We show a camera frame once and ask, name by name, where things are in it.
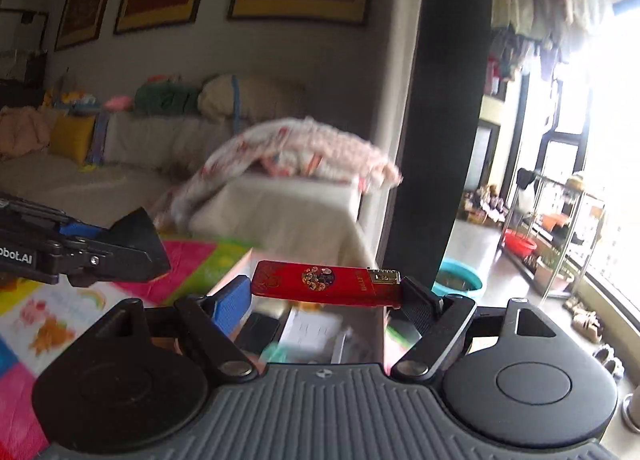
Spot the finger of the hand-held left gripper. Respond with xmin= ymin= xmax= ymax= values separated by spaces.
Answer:
xmin=47 ymin=239 xmax=152 ymax=287
xmin=0 ymin=194 xmax=109 ymax=242

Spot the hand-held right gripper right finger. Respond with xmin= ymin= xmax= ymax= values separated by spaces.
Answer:
xmin=391 ymin=276 xmax=572 ymax=384

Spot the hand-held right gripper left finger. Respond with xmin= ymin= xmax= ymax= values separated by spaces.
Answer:
xmin=100 ymin=275 xmax=258 ymax=383

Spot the red rectangular box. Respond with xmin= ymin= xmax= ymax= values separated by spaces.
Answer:
xmin=249 ymin=260 xmax=404 ymax=310

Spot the flat black item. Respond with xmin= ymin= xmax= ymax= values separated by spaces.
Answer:
xmin=234 ymin=312 xmax=281 ymax=357

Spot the teal plastic basin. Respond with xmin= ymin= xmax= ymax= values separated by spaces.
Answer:
xmin=432 ymin=257 xmax=485 ymax=309

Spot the duck printed blanket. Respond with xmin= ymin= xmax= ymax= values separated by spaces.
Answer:
xmin=0 ymin=235 xmax=262 ymax=456

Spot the white printed paper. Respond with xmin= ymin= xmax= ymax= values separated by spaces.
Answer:
xmin=277 ymin=309 xmax=344 ymax=362

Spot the yellow cushion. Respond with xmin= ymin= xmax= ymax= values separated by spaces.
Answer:
xmin=50 ymin=113 xmax=96 ymax=165

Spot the blue patterned cloth strip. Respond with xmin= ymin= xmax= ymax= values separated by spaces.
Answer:
xmin=87 ymin=112 xmax=111 ymax=166

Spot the beige covered sofa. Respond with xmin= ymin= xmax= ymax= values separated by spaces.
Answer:
xmin=0 ymin=108 xmax=387 ymax=267

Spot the pink garment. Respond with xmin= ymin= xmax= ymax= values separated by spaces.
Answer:
xmin=0 ymin=105 xmax=54 ymax=161

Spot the red plastic basin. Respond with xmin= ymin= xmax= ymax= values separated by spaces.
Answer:
xmin=502 ymin=228 xmax=539 ymax=259

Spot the colourful plush toy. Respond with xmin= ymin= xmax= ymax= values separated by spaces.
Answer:
xmin=54 ymin=89 xmax=101 ymax=112

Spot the metal rack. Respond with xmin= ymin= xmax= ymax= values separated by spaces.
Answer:
xmin=509 ymin=167 xmax=609 ymax=299

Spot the green plush pillow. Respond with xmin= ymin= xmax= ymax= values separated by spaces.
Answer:
xmin=134 ymin=83 xmax=201 ymax=116

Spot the floral printed blanket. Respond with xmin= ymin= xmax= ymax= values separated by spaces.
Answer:
xmin=152 ymin=117 xmax=404 ymax=232

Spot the row of shoes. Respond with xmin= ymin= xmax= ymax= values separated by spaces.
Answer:
xmin=564 ymin=294 xmax=627 ymax=382

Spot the glass display cabinet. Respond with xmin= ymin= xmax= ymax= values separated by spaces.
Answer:
xmin=0 ymin=8 xmax=51 ymax=97

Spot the beige pillow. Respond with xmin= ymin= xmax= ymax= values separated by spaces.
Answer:
xmin=197 ymin=73 xmax=306 ymax=121

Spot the white cup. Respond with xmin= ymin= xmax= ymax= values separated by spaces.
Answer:
xmin=620 ymin=392 xmax=640 ymax=434

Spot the teal plastic frame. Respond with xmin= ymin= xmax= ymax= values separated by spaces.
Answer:
xmin=260 ymin=343 xmax=289 ymax=364

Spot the blue strap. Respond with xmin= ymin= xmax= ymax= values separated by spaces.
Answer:
xmin=229 ymin=75 xmax=246 ymax=134

